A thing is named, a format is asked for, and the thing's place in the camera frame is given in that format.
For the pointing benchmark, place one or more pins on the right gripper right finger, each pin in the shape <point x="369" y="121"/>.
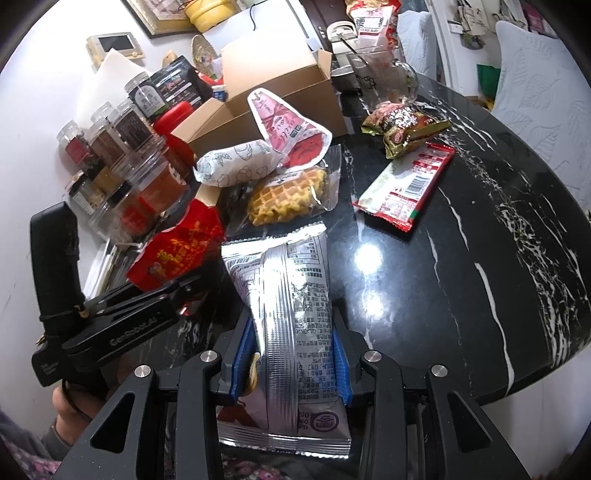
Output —
<point x="340" y="347"/>

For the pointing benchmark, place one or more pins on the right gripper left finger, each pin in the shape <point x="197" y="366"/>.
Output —
<point x="241" y="351"/>

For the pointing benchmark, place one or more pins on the silver foil snack packet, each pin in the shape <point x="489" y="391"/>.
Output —
<point x="291" y="403"/>

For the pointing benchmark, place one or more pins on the red gold snack packet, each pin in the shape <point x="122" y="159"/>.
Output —
<point x="178" y="250"/>

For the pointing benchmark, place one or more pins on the gold chocolate box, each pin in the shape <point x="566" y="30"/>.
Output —
<point x="208" y="195"/>

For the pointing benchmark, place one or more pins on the waffle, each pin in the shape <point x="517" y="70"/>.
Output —
<point x="284" y="197"/>

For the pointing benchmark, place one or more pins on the long red white packet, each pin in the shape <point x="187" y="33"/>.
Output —
<point x="399" y="192"/>

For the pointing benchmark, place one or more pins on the white patterned bread packet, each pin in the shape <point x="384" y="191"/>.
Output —
<point x="242" y="163"/>

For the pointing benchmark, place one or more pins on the pink cone snack packet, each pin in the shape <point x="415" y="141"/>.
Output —
<point x="304" y="142"/>

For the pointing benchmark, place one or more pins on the brown gold snack packet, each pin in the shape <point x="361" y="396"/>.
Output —
<point x="403" y="128"/>

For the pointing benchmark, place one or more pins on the person's left hand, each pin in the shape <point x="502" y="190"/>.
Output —
<point x="73" y="416"/>

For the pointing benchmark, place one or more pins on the red label spice jar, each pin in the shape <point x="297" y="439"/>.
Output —
<point x="72" y="141"/>

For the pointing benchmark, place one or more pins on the brown label spice jar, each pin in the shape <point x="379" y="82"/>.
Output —
<point x="132" y="127"/>

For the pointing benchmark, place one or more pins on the mulberry jar dark label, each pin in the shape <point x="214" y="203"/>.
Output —
<point x="143" y="93"/>

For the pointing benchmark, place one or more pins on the black stand-up pouch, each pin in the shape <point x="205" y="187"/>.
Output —
<point x="178" y="82"/>

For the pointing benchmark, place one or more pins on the open cardboard box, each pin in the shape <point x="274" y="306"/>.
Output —
<point x="266" y="46"/>

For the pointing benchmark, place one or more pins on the glass mug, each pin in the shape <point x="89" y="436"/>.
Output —
<point x="383" y="78"/>

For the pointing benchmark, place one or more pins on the woven round fan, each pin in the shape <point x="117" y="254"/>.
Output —
<point x="203" y="55"/>

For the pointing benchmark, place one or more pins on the framed picture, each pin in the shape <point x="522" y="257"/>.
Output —
<point x="159" y="18"/>

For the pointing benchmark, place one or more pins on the white kettle bottle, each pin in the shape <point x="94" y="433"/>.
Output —
<point x="340" y="35"/>

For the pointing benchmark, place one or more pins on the yellow pot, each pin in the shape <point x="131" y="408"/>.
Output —
<point x="205" y="14"/>

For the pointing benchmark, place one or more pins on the light blue chair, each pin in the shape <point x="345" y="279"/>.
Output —
<point x="544" y="98"/>

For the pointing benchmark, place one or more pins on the large cashew nut bag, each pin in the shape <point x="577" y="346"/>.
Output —
<point x="376" y="22"/>

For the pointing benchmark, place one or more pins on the wall intercom panel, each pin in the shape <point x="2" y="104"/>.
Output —
<point x="124" y="43"/>

